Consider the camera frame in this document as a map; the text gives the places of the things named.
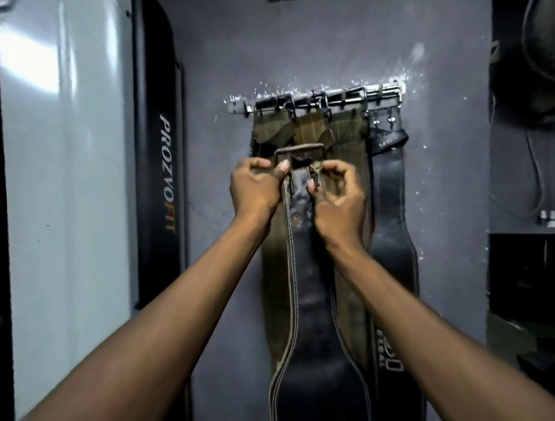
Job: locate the white plug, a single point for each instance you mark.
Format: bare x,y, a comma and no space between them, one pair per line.
547,218

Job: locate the person's right forearm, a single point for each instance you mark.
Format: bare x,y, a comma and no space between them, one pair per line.
433,338

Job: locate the tan belt with yellow patch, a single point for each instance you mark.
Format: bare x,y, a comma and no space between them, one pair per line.
310,303

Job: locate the brown stitched leather belt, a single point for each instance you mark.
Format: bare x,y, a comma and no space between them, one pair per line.
310,128

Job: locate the metal wall hooks rack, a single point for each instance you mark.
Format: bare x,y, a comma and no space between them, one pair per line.
236,106

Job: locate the wall fan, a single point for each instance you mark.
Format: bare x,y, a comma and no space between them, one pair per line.
529,65

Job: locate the grey machine shroud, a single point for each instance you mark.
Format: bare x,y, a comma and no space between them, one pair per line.
65,195

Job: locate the person's right hand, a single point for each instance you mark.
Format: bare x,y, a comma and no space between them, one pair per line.
342,212

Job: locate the person's left hand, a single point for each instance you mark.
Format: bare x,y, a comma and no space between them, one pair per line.
256,191

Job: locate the olive green suede belt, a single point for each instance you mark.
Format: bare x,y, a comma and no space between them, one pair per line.
351,130

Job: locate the black leather belt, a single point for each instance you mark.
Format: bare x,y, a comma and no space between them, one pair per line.
390,208

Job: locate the olive canvas belt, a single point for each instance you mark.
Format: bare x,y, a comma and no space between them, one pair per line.
271,269

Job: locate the person's left forearm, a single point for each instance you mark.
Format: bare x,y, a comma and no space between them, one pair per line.
151,325

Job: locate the black machine panel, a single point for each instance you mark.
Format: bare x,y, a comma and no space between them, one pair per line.
158,173

